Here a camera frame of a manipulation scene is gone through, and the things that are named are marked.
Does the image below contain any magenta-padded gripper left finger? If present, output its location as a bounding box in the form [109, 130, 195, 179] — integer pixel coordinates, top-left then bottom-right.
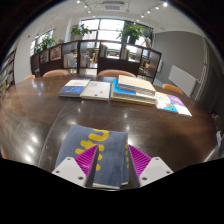
[51, 143, 100, 189]

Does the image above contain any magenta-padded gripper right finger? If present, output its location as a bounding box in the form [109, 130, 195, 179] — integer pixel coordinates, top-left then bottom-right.
[127, 144, 174, 188]

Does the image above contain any grey towel with yellow letters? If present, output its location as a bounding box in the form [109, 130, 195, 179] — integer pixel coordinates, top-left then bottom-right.
[54, 124, 132, 190]

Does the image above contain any light blue magazine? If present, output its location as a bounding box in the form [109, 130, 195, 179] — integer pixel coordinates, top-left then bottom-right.
[153, 91, 179, 114]

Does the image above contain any purple magazine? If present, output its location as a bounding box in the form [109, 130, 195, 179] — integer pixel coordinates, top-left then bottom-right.
[166, 93, 193, 118]

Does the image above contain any dark blue book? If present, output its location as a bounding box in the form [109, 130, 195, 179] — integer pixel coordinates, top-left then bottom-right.
[58, 78, 92, 99]

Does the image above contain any white book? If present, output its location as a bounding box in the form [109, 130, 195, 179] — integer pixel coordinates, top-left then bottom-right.
[79, 80, 112, 102]

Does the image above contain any thick cream book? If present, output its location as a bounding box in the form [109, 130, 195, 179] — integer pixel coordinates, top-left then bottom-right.
[117, 74, 157, 97]

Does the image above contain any low dark shelf unit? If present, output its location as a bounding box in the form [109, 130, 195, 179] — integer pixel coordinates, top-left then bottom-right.
[29, 39, 163, 84]

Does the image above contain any potted green plant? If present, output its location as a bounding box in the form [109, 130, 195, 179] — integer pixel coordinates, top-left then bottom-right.
[70, 23, 93, 42]
[118, 22, 148, 45]
[34, 35, 58, 52]

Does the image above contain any group of ceiling spotlights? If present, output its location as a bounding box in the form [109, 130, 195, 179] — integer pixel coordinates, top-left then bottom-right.
[76, 0, 169, 19]

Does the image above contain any ceiling air conditioner unit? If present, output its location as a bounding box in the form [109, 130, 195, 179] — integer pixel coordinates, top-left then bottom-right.
[101, 0, 127, 12]

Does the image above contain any white wall radiator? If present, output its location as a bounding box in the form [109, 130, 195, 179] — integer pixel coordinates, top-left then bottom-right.
[168, 64, 198, 98]

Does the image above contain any tall wall bookshelf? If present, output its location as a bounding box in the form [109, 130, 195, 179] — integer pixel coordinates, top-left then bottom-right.
[0, 49, 17, 99]

